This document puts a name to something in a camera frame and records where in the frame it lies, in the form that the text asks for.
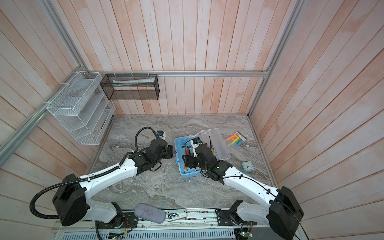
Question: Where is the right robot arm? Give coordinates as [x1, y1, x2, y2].
[183, 141, 304, 240]

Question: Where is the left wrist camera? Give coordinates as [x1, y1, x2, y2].
[156, 130, 166, 140]

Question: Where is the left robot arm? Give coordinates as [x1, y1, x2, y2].
[30, 138, 174, 228]

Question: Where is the orange black screwdriver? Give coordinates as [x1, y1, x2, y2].
[209, 136, 214, 151]

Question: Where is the white wire mesh shelf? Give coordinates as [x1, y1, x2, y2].
[47, 72, 115, 145]

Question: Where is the blue plastic tool box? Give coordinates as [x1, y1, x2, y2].
[174, 135, 202, 179]

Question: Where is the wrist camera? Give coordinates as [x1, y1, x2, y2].
[191, 137, 202, 157]
[156, 130, 166, 140]

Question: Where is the grey fabric pouch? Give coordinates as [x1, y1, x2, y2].
[134, 204, 166, 224]

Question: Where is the pack of coloured markers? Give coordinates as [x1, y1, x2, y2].
[226, 132, 247, 147]

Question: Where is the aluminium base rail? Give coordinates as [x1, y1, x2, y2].
[50, 207, 304, 240]

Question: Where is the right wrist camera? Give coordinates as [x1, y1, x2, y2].
[191, 137, 202, 157]

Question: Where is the black mesh wall basket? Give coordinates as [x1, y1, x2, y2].
[100, 73, 160, 101]

